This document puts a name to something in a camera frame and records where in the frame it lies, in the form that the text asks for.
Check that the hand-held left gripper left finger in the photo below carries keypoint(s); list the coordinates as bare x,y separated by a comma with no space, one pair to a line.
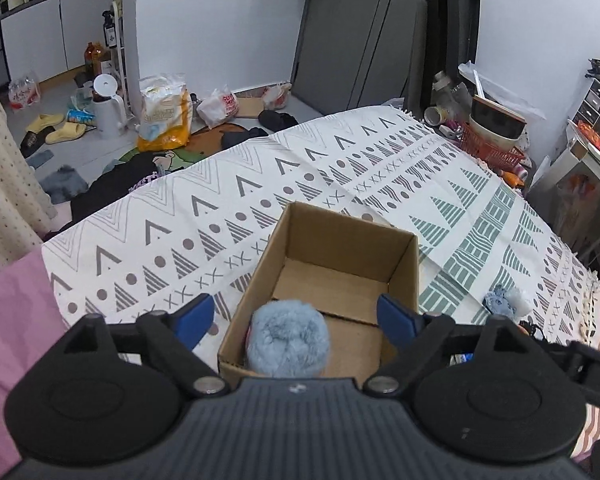
195,317

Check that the pink bedsheet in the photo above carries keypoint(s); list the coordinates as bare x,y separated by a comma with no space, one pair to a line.
10,320

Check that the white fluffy soft object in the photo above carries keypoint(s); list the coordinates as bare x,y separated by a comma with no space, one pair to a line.
522,300

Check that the yellow printed food bag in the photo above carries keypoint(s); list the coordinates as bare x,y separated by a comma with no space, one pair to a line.
162,115

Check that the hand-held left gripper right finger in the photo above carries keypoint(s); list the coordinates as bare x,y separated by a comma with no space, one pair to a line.
395,317

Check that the red plastic basket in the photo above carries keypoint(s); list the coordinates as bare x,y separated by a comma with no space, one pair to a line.
495,155

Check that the blue denim fabric toy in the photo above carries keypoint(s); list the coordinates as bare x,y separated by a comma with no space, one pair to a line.
500,302

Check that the small white orange plastic bag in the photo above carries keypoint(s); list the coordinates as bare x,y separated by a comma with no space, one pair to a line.
277,95

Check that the dark brown slipper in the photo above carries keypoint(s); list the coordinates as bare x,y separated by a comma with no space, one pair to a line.
32,144

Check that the grey cloth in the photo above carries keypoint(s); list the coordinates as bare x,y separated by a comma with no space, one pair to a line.
65,182

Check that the brown cardboard box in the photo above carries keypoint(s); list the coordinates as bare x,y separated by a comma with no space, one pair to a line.
330,240

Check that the pack of water bottles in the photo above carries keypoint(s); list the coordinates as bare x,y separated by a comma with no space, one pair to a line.
24,92

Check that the grey wardrobe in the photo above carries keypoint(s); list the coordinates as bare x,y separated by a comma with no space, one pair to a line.
350,35

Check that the white red plastic bag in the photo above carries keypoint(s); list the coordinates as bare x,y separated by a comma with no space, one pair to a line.
220,107

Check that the white desk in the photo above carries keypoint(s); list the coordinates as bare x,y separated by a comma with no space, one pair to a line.
575,160

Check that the cartoon floor mat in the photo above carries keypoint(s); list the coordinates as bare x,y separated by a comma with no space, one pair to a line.
162,157

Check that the white floor cabinet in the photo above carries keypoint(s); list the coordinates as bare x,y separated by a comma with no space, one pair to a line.
40,35

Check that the beige dotted curtain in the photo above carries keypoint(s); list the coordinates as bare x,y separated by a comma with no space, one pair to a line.
5,185

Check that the black paper bowl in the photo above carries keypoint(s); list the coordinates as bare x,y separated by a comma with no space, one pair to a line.
497,120

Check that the white narrow rack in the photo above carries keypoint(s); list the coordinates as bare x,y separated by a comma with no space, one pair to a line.
121,60

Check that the white geometric patterned blanket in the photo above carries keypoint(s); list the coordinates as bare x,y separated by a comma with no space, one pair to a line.
330,170

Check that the brown bottle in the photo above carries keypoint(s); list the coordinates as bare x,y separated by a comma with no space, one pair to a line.
96,55

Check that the black folded stand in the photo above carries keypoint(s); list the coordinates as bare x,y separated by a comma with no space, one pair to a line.
450,35

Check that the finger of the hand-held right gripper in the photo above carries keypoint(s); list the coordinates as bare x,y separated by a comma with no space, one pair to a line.
550,347

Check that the yellow slipper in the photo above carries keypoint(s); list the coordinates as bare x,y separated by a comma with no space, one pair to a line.
45,122
65,133

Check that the black slipper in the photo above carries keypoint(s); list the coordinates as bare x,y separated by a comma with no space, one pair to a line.
242,138
277,119

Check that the black clothing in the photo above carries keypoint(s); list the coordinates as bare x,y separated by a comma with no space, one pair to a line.
115,185

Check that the blue fluffy plush ball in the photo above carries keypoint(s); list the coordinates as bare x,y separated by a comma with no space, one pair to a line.
287,337

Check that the blue snack can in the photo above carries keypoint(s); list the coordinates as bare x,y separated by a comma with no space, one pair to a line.
80,116

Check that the white electric kettle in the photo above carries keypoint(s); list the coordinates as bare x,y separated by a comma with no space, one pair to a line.
105,110

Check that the flat cardboard piece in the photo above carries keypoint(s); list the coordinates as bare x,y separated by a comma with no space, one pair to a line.
249,106

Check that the clear bag orange print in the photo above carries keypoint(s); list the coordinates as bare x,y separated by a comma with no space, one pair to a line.
577,195

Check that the black spray bottle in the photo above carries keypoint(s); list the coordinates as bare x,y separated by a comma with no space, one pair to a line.
108,30

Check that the tin can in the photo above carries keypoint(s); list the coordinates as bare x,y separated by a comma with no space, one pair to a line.
436,115

